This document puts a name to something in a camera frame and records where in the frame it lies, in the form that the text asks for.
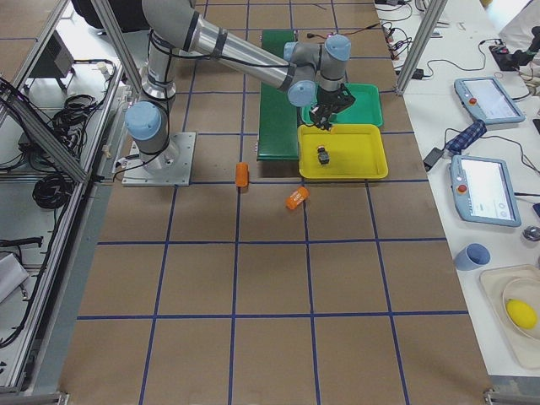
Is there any far blue teach pendant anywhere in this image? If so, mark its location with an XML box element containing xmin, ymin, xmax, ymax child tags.
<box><xmin>454</xmin><ymin>77</ymin><xmax>525</xmax><ymax>125</ymax></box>

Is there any blue plastic cup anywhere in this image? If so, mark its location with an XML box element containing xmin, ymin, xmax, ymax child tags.
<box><xmin>454</xmin><ymin>243</ymin><xmax>491</xmax><ymax>271</ymax></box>

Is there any yellow tray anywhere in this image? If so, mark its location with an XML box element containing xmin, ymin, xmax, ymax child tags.
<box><xmin>298</xmin><ymin>124</ymin><xmax>388</xmax><ymax>180</ymax></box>

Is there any yellow lemon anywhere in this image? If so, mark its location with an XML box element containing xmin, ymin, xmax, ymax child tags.
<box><xmin>505</xmin><ymin>299</ymin><xmax>537</xmax><ymax>330</ymax></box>

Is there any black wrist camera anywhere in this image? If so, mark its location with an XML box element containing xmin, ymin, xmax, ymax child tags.
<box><xmin>334</xmin><ymin>84</ymin><xmax>356</xmax><ymax>114</ymax></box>

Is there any orange cylinder with label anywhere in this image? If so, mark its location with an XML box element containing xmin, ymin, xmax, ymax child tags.
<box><xmin>285</xmin><ymin>186</ymin><xmax>310</xmax><ymax>210</ymax></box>

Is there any white bowl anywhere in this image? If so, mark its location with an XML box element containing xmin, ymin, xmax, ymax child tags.
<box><xmin>502</xmin><ymin>278</ymin><xmax>539</xmax><ymax>341</ymax></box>

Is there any red black power cable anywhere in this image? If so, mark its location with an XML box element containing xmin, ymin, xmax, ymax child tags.
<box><xmin>306</xmin><ymin>23</ymin><xmax>381</xmax><ymax>41</ymax></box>

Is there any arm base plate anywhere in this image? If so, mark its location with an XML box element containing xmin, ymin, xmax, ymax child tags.
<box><xmin>121</xmin><ymin>132</ymin><xmax>197</xmax><ymax>186</ymax></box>

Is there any green conveyor belt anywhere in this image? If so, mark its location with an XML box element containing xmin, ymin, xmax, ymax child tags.
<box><xmin>256</xmin><ymin>29</ymin><xmax>303</xmax><ymax>162</ymax></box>

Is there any aluminium frame post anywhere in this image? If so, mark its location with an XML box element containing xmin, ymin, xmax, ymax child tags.
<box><xmin>396</xmin><ymin>0</ymin><xmax>447</xmax><ymax>95</ymax></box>

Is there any blue checkered cloth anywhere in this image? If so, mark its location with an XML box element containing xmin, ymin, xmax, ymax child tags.
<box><xmin>445</xmin><ymin>120</ymin><xmax>487</xmax><ymax>155</ymax></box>

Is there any blue teach pendant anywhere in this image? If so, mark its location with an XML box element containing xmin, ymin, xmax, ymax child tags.
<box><xmin>450</xmin><ymin>155</ymin><xmax>521</xmax><ymax>228</ymax></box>
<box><xmin>454</xmin><ymin>77</ymin><xmax>525</xmax><ymax>125</ymax></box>

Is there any green tray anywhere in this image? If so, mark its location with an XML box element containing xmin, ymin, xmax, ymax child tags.
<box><xmin>300</xmin><ymin>84</ymin><xmax>384</xmax><ymax>129</ymax></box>

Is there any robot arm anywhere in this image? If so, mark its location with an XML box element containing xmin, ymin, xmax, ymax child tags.
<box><xmin>141</xmin><ymin>1</ymin><xmax>355</xmax><ymax>130</ymax></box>

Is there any plain orange cylinder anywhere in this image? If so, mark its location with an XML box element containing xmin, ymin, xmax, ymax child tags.
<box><xmin>235</xmin><ymin>162</ymin><xmax>249</xmax><ymax>188</ymax></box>

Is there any near blue teach pendant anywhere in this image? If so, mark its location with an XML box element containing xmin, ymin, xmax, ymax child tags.
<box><xmin>450</xmin><ymin>155</ymin><xmax>521</xmax><ymax>228</ymax></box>

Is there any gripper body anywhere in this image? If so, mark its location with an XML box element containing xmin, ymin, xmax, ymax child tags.
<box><xmin>316</xmin><ymin>87</ymin><xmax>343</xmax><ymax>113</ymax></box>

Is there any yellow push button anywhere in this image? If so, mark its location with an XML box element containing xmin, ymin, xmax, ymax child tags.
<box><xmin>317</xmin><ymin>145</ymin><xmax>330</xmax><ymax>165</ymax></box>

